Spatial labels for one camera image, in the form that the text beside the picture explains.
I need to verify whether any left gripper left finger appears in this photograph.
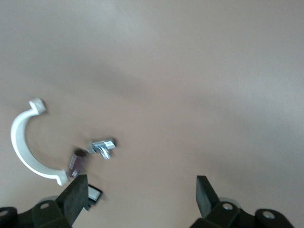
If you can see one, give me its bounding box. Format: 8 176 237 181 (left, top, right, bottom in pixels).
0 174 90 228

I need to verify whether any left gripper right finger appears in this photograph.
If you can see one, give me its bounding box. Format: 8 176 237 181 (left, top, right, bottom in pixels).
190 175 295 228

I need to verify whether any black button with white face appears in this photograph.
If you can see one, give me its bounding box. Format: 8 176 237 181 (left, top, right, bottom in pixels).
84 184 104 211

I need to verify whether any small brown block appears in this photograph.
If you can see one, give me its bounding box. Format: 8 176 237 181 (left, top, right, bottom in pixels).
66 149 87 179

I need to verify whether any silver metal bolt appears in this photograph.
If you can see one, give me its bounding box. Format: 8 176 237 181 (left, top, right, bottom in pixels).
86 137 117 161

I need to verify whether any white half-ring clamp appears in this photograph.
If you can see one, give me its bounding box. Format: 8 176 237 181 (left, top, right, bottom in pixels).
10 97 68 187

